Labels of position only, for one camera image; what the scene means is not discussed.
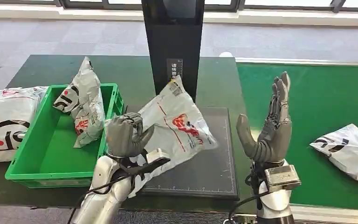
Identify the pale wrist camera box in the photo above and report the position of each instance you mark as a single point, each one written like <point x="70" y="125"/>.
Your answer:
<point x="282" y="177"/>
<point x="157" y="155"/>

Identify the small white round object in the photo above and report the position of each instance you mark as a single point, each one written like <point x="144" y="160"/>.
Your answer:
<point x="226" y="54"/>

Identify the black scanner column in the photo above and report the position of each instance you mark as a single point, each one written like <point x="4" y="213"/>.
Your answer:
<point x="172" y="37"/>

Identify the black and yellow column label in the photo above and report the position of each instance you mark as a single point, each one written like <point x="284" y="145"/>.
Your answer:
<point x="174" y="68"/>

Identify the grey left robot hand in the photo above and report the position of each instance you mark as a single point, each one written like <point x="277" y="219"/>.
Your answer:
<point x="123" y="139"/>

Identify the large white parcel bag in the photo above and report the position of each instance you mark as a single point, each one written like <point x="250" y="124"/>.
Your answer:
<point x="6" y="123"/>

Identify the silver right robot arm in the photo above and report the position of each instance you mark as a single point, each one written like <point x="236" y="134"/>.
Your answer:
<point x="273" y="204"/>

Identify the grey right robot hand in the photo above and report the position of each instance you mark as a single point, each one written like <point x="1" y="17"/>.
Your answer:
<point x="273" y="139"/>

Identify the white printed parcel bag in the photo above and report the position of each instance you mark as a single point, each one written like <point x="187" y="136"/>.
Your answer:
<point x="176" y="130"/>
<point x="86" y="102"/>
<point x="349" y="151"/>

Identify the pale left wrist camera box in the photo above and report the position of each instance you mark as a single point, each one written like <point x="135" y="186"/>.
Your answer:
<point x="157" y="155"/>

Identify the silver metal bracket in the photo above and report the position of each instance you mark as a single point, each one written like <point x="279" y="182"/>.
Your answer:
<point x="240" y="219"/>

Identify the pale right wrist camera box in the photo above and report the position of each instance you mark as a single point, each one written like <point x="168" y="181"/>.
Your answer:
<point x="282" y="177"/>

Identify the green plastic crate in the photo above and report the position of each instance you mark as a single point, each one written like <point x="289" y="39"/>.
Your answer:
<point x="52" y="154"/>

